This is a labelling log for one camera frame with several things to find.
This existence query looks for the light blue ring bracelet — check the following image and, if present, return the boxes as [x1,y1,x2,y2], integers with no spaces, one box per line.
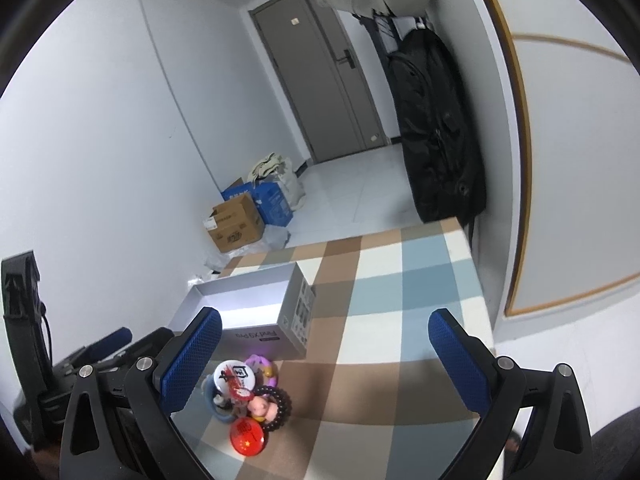
[200,375,237,422]

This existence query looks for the pink pig charm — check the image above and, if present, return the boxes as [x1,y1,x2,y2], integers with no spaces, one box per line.
[247,396,278,422]

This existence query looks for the black bead bracelet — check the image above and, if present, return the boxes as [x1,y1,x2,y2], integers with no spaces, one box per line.
[250,384,293,432]

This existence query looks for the white round badge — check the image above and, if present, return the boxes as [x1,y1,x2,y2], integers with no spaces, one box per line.
[213,360,256,396]

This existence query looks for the checkered table cloth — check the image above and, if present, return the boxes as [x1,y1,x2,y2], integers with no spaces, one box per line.
[174,219,492,479]

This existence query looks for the grey open shoe box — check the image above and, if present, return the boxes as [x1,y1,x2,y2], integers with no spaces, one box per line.
[169,262,316,361]

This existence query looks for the silver plastic bag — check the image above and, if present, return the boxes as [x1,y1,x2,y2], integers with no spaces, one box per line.
[186,252,231,286]

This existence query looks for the brown cardboard box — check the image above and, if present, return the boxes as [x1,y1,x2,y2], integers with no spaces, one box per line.
[203,193,265,254]

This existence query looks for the grey plastic parcel bag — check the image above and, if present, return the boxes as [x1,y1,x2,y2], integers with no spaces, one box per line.
[260,224,291,252]

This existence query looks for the black large backpack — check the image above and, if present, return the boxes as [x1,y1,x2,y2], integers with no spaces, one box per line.
[388,28,486,226]

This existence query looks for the blue cardboard box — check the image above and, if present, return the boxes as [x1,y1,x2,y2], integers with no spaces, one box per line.
[221,181,293,228]

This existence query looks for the white bag with clothes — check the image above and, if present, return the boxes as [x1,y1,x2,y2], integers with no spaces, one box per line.
[247,153,306,211]

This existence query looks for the black metal rack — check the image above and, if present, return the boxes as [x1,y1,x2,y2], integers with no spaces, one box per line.
[354,12,434,64]

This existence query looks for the grey door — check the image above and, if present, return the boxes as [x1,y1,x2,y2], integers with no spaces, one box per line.
[250,0,387,162]

